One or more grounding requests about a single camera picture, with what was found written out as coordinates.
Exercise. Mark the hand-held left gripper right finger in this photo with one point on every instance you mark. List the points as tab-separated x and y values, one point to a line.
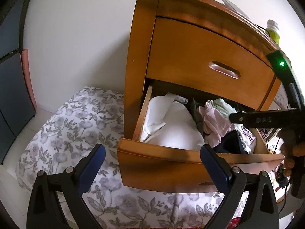
214	169

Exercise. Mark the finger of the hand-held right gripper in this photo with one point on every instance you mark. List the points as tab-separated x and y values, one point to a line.
262	119

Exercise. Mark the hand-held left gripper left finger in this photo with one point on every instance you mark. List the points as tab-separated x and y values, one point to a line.
91	169

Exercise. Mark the navy blue underwear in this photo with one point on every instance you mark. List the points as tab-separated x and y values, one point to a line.
228	143

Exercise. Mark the grey underwear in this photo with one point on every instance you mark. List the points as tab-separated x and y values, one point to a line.
197	118

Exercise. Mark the white garment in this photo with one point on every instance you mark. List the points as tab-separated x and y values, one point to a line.
176	128

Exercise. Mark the wooden drawer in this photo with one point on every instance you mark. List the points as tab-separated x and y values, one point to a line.
190	52
154	167

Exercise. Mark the pale cream underwear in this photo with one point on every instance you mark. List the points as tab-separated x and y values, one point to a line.
225	107

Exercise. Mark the wooden closed drawer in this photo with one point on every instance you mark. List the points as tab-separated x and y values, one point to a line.
190	52

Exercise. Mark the person's right hand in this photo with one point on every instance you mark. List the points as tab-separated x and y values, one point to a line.
289	152

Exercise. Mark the white bottle with green label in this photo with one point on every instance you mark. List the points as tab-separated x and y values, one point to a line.
272	32

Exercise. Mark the grey floral bed sheet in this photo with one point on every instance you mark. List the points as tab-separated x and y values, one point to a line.
71	128

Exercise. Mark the red floral blanket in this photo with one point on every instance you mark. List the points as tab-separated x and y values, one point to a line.
234	224

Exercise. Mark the black tangled bundle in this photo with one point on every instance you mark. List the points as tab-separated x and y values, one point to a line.
283	179

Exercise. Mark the grey flat device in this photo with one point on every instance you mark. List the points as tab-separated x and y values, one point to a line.
232	6

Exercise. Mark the pink board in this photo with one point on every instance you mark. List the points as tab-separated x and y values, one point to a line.
27	76

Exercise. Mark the dark blue cabinet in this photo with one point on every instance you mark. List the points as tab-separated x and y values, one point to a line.
12	88

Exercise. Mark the wooden nightstand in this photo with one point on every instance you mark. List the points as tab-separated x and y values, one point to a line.
138	52

